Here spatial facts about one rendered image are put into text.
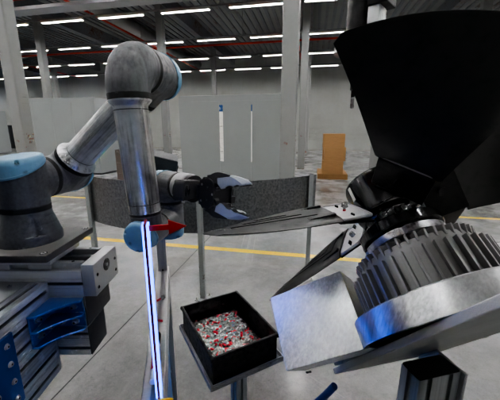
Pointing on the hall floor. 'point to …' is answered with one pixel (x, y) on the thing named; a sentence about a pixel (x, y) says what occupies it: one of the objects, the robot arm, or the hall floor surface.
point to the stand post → (428, 379)
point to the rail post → (172, 353)
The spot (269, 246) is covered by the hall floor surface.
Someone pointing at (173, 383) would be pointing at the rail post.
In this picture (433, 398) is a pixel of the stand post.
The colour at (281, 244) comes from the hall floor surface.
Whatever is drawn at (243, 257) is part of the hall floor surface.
